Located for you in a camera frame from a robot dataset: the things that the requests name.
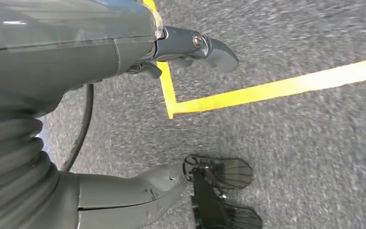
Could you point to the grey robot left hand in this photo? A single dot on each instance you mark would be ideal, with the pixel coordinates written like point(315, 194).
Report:
point(60, 47)

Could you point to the yellow floor tape square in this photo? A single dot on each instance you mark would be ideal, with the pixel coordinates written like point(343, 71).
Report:
point(265, 90)

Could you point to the black robot foot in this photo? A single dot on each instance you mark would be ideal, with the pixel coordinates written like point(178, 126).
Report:
point(208, 202)

